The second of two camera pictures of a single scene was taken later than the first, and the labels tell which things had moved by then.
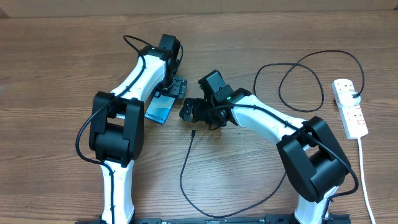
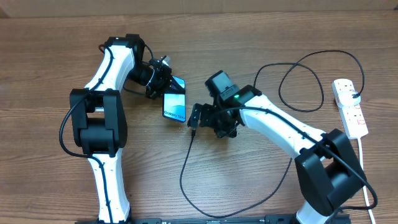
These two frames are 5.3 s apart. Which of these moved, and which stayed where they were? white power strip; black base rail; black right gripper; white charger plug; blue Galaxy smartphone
Moved: black right gripper; blue Galaxy smartphone
Stayed: black base rail; white power strip; white charger plug
